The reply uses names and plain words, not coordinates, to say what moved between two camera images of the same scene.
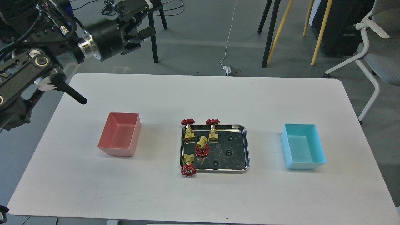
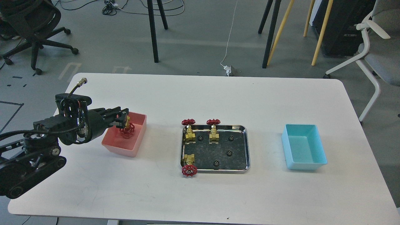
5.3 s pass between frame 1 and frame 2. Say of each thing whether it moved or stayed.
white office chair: stayed
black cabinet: stayed
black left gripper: moved
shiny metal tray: stayed
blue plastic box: stayed
